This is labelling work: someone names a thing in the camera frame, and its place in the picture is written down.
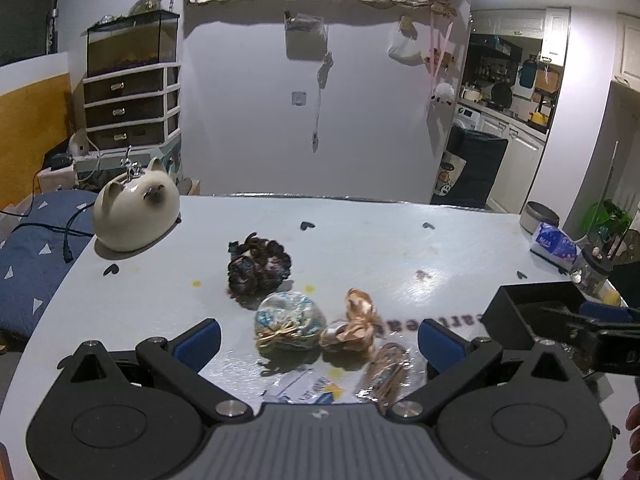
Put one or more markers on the cream cat-shaped ceramic lamp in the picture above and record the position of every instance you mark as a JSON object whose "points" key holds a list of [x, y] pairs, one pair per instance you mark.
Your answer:
{"points": [[136, 214]]}

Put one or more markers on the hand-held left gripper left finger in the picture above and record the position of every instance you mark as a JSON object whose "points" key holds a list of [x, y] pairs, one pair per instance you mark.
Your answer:
{"points": [[199, 343]]}

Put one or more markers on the white drawer cabinet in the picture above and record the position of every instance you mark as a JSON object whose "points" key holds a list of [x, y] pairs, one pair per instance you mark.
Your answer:
{"points": [[131, 105]]}

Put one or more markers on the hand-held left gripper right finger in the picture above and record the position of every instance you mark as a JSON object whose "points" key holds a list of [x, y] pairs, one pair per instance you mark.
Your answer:
{"points": [[439, 344]]}

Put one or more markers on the white washing machine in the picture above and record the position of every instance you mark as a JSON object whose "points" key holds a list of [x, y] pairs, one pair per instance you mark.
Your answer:
{"points": [[467, 119]]}

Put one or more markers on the white soft packet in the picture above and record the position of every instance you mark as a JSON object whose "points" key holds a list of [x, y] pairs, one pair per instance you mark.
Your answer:
{"points": [[312, 390]]}

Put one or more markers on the black laundry bin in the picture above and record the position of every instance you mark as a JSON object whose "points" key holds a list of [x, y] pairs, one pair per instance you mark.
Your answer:
{"points": [[475, 165]]}

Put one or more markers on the clear wall-mounted box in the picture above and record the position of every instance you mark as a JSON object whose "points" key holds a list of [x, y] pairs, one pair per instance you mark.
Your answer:
{"points": [[305, 27]]}

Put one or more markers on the glass jar with black lid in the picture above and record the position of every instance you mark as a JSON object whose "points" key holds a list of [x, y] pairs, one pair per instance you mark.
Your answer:
{"points": [[592, 272]]}

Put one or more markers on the printed tote bag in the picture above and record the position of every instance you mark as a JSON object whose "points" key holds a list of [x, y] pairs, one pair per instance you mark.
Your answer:
{"points": [[451, 174]]}

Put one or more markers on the dark patterned scrunchie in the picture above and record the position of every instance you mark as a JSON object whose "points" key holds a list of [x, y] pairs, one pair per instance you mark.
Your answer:
{"points": [[257, 266]]}

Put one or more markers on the blue green scrunchie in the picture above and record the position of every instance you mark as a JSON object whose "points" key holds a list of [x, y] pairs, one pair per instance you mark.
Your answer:
{"points": [[288, 323]]}

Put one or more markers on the glass fish tank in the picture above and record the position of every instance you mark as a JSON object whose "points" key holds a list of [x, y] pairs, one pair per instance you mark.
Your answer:
{"points": [[132, 42]]}

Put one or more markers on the yellow kettle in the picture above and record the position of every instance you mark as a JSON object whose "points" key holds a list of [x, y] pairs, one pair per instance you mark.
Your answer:
{"points": [[537, 117]]}

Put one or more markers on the blue patterned cushion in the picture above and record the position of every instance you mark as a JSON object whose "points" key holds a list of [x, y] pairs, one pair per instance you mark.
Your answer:
{"points": [[35, 265]]}

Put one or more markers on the black storage box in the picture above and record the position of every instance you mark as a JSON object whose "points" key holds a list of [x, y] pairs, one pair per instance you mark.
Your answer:
{"points": [[520, 310]]}

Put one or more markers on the white plush toy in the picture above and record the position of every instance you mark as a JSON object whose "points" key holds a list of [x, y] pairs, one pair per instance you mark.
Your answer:
{"points": [[442, 95]]}

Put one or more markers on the round metal tin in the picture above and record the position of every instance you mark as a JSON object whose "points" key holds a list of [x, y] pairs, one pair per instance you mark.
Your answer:
{"points": [[539, 216]]}

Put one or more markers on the brown scrunchie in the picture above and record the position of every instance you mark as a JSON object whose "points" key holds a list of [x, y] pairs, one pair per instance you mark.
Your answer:
{"points": [[387, 372]]}

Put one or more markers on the wall socket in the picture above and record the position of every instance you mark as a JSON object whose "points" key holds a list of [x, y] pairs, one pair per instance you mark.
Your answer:
{"points": [[298, 98]]}

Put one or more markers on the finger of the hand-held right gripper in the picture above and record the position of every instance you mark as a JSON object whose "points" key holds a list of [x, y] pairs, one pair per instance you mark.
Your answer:
{"points": [[606, 311], [555, 314]]}

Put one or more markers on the peach satin scrunchie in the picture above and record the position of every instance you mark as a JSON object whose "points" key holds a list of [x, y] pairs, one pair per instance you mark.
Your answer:
{"points": [[352, 325]]}

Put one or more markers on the blue tissue pack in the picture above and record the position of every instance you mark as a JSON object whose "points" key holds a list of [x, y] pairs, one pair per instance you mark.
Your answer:
{"points": [[554, 247]]}

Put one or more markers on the person's right hand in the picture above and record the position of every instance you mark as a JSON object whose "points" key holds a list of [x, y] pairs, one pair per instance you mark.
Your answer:
{"points": [[634, 422]]}

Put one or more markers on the yellow round object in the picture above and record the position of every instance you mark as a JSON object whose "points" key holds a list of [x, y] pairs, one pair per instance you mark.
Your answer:
{"points": [[611, 297]]}

